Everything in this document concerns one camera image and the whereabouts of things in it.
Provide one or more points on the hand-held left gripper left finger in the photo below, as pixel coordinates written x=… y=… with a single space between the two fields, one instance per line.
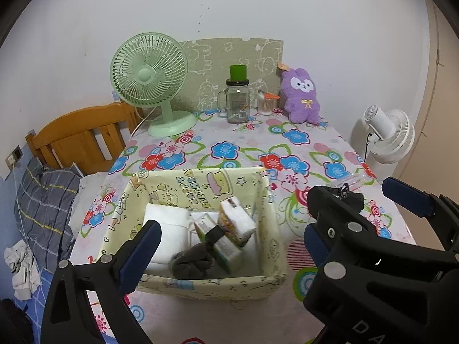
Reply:
x=138 y=258

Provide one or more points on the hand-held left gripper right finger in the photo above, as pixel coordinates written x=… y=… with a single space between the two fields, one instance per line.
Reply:
x=311 y=240

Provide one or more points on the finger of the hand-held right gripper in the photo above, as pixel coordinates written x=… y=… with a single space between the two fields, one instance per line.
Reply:
x=408 y=197
x=330 y=211

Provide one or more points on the grey sock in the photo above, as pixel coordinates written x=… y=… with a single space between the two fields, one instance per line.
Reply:
x=193 y=265

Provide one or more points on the yellow printed tissue packet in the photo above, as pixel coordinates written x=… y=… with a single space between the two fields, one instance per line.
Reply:
x=233 y=222

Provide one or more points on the yellow printed fabric storage box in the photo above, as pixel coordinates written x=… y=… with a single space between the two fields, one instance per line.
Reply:
x=172 y=182

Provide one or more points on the white tissue packet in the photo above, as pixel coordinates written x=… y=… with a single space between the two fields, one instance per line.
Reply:
x=224 y=254

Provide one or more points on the clear plastic wrapper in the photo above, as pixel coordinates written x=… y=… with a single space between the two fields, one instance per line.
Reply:
x=356 y=180

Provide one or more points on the white padded packet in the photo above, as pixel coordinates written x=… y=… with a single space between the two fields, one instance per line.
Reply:
x=168 y=229

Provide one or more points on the white standing fan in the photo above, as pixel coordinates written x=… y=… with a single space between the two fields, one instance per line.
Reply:
x=394 y=136

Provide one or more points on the white blanket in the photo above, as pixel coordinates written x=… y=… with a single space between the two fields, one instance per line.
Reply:
x=89 y=193

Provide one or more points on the beige door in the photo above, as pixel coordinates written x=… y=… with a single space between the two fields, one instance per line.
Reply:
x=441 y=114

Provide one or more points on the grey plaid pillow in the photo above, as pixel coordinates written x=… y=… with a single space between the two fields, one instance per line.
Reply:
x=43 y=200

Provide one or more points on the purple plush bunny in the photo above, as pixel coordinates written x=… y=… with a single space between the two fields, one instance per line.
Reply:
x=301 y=104

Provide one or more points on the white crumpled cloth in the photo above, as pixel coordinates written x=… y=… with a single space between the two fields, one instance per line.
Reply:
x=21 y=272

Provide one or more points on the blue bedsheet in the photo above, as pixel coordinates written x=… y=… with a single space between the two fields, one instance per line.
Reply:
x=34 y=315

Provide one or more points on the small jar with orange lid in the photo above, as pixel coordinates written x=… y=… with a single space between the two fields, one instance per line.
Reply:
x=266 y=107

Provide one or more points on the glass jar with green lid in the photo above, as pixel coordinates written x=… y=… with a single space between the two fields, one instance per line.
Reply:
x=236 y=104

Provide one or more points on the wooden bed headboard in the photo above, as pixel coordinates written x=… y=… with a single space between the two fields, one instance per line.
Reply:
x=71 y=125

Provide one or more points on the green desk fan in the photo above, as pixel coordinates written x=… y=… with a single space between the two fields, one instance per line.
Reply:
x=143 y=75

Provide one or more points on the green patterned board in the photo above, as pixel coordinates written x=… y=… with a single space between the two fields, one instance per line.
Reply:
x=215 y=53

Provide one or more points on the wall socket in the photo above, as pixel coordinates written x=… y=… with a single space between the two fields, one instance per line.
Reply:
x=17 y=154

